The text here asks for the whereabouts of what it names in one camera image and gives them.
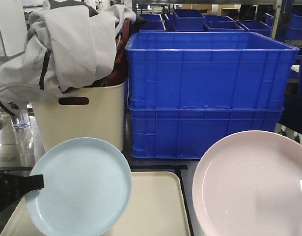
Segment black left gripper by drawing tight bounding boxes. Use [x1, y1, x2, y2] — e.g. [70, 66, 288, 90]
[0, 171, 45, 213]

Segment light blue plate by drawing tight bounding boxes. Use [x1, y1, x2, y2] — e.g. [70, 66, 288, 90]
[26, 138, 132, 236]

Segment pink plate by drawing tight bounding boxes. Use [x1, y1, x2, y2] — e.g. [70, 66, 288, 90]
[192, 131, 302, 236]

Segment beige serving tray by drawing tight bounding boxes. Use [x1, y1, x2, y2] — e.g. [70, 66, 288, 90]
[2, 172, 190, 236]

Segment clear water bottle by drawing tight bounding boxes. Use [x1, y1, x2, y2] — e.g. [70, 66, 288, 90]
[11, 107, 35, 167]

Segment grey jacket in basket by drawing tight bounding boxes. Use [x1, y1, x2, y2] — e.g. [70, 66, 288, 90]
[0, 0, 136, 116]

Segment large blue crate bottom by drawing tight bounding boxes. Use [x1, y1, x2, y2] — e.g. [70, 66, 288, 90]
[130, 107, 283, 159]

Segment large blue crate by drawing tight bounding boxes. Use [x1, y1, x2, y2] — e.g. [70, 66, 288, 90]
[130, 107, 283, 159]
[126, 32, 299, 110]

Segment large blue crate top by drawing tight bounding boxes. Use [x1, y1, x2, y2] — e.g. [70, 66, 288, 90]
[126, 32, 299, 110]

